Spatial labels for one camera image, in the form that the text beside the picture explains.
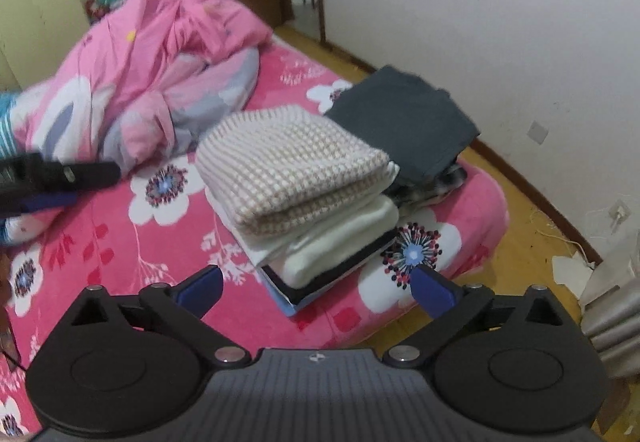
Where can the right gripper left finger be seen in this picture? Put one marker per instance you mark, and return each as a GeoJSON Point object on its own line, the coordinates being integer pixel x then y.
{"type": "Point", "coordinates": [160, 326]}

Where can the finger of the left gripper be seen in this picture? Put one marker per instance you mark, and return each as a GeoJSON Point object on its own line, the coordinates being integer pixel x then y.
{"type": "Point", "coordinates": [82, 177]}
{"type": "Point", "coordinates": [40, 202]}

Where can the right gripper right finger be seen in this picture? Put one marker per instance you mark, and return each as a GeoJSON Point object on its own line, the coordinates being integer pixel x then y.
{"type": "Point", "coordinates": [457, 312]}

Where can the beige houndstooth knit jacket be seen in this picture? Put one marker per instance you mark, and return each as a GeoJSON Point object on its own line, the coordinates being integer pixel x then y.
{"type": "Point", "coordinates": [274, 170]}

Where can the blue folded garment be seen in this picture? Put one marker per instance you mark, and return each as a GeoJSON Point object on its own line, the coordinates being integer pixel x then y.
{"type": "Point", "coordinates": [289, 311]}

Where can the pink floral bed blanket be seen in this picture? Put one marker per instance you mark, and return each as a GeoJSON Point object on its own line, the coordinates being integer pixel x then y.
{"type": "Point", "coordinates": [160, 226]}

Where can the black white patterned garment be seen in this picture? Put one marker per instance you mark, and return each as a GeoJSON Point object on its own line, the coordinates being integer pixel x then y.
{"type": "Point", "coordinates": [410, 196]}

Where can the black folded garment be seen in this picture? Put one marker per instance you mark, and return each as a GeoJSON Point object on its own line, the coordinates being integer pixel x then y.
{"type": "Point", "coordinates": [300, 297]}

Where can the white fluffy folded garment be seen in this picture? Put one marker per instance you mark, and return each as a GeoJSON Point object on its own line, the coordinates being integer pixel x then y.
{"type": "Point", "coordinates": [299, 257]}

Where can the pink crumpled duvet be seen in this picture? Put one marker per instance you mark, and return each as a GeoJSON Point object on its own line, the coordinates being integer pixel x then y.
{"type": "Point", "coordinates": [147, 81]}

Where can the grey curtain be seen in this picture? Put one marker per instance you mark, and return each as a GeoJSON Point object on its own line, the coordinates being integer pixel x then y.
{"type": "Point", "coordinates": [610, 321]}

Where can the yellow green wardrobe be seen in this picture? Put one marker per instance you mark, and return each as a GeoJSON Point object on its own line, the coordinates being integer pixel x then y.
{"type": "Point", "coordinates": [36, 36]}

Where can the dark grey folded garment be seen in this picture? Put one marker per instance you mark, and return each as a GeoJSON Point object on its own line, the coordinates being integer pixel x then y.
{"type": "Point", "coordinates": [419, 126]}

